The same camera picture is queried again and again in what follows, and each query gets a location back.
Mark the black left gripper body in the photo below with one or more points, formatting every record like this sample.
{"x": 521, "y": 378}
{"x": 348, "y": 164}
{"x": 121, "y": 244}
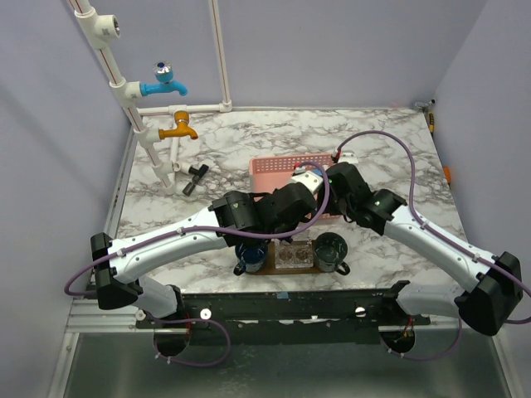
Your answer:
{"x": 284, "y": 228}

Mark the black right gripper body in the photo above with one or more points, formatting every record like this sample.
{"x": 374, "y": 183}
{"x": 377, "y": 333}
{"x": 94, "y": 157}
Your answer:
{"x": 337, "y": 206}

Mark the pink perforated plastic basket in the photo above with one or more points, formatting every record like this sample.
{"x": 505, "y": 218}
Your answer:
{"x": 269, "y": 173}

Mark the dark blue mug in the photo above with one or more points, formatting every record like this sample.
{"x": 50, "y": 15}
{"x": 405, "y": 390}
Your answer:
{"x": 250, "y": 258}

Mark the brown oval wooden tray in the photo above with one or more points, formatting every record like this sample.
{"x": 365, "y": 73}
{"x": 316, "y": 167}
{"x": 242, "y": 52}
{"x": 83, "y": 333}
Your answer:
{"x": 270, "y": 269}

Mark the dark green ceramic mug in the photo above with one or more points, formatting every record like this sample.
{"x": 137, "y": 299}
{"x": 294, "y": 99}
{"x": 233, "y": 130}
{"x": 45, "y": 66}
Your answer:
{"x": 330, "y": 251}

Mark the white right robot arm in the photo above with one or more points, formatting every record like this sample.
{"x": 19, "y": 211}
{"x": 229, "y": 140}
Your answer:
{"x": 486, "y": 286}

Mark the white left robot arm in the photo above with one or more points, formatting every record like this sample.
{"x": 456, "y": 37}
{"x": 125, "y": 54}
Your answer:
{"x": 122, "y": 277}

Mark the yellow black tool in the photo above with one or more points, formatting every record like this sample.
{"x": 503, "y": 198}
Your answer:
{"x": 431, "y": 116}

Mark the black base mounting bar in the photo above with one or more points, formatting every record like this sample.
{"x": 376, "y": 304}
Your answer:
{"x": 283, "y": 318}

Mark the orange plastic faucet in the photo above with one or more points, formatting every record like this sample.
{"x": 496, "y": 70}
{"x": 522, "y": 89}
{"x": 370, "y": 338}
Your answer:
{"x": 181, "y": 129}

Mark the blue plastic faucet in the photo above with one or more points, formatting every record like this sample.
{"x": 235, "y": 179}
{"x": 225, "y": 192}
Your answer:
{"x": 163, "y": 73}

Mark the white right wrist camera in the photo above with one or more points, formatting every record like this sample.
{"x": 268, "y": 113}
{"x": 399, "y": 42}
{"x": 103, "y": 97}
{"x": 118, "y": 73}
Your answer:
{"x": 345, "y": 157}

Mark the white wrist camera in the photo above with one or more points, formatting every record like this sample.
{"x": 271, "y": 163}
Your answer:
{"x": 312, "y": 180}
{"x": 345, "y": 157}

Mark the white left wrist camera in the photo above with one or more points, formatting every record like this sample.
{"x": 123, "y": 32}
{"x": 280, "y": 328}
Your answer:
{"x": 312, "y": 180}

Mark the black t-handle valve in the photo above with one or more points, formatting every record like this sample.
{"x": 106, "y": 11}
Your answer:
{"x": 197, "y": 175}

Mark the orange clip on wall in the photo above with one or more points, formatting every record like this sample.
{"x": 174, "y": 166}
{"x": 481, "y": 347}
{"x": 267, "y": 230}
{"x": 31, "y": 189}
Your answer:
{"x": 447, "y": 174}

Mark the white pvc pipe frame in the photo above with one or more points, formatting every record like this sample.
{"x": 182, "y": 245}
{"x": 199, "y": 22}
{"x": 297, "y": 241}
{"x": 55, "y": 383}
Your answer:
{"x": 99, "y": 30}

